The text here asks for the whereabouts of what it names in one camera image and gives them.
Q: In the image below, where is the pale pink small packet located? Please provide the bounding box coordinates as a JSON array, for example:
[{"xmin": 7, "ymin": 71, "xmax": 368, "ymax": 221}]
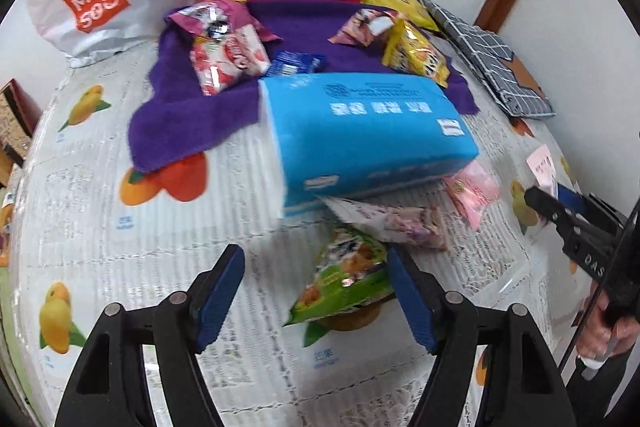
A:
[{"xmin": 526, "ymin": 144, "xmax": 558, "ymax": 198}]

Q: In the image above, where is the light pink snack packet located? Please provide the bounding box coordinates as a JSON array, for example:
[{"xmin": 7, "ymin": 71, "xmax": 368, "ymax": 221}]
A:
[{"xmin": 442, "ymin": 160, "xmax": 500, "ymax": 230}]

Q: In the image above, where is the white purple snack bag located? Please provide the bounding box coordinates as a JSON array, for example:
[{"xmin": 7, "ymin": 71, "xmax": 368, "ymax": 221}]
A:
[{"xmin": 321, "ymin": 198, "xmax": 448, "ymax": 251}]

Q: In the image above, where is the green snack bag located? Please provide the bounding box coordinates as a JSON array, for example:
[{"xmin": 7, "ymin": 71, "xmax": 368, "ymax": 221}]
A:
[{"xmin": 285, "ymin": 225, "xmax": 393, "ymax": 325}]

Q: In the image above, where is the pink panda snack bag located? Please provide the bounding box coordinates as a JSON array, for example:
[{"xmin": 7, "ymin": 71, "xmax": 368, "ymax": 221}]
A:
[{"xmin": 329, "ymin": 8, "xmax": 397, "ymax": 47}]

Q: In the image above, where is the red white candy bag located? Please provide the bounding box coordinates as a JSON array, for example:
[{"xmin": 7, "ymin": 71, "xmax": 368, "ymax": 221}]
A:
[{"xmin": 190, "ymin": 24, "xmax": 270, "ymax": 96}]

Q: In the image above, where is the blue snack packet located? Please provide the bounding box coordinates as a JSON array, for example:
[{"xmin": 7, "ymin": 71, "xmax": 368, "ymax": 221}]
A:
[{"xmin": 266, "ymin": 50, "xmax": 328, "ymax": 77}]

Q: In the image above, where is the pink yellow snack bag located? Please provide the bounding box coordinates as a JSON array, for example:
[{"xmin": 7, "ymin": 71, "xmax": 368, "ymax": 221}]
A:
[{"xmin": 166, "ymin": 0, "xmax": 280, "ymax": 43}]

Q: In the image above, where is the person's right hand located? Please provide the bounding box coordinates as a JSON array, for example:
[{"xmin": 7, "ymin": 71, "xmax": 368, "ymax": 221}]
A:
[{"xmin": 576, "ymin": 293, "xmax": 640, "ymax": 359}]

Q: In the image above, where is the fruit print tablecloth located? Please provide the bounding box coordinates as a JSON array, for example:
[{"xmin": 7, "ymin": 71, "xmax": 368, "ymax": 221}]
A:
[{"xmin": 10, "ymin": 43, "xmax": 589, "ymax": 426}]

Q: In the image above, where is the grey plaid pouch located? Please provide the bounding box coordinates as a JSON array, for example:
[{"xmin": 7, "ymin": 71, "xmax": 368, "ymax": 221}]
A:
[{"xmin": 418, "ymin": 0, "xmax": 555, "ymax": 120}]

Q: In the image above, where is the cluttered wooden side shelf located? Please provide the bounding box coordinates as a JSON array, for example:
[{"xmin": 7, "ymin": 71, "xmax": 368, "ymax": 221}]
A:
[{"xmin": 0, "ymin": 149, "xmax": 23, "ymax": 268}]

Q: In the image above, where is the purple towel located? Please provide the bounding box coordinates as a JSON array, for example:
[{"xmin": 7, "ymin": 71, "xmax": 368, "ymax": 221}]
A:
[{"xmin": 127, "ymin": 0, "xmax": 481, "ymax": 175}]

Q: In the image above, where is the red patterned box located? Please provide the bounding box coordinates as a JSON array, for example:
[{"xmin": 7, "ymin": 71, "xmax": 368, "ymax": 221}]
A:
[{"xmin": 1, "ymin": 78, "xmax": 42, "ymax": 160}]

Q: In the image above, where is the blue tissue pack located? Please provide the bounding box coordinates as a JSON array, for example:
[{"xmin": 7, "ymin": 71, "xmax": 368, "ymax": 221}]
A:
[{"xmin": 259, "ymin": 73, "xmax": 480, "ymax": 215}]

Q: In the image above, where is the yellow chips bag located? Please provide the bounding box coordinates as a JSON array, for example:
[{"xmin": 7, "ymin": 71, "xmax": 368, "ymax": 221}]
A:
[{"xmin": 361, "ymin": 0, "xmax": 439, "ymax": 32}]

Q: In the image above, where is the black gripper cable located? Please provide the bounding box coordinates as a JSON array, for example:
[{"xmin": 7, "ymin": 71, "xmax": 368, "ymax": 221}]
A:
[{"xmin": 556, "ymin": 198, "xmax": 640, "ymax": 375}]

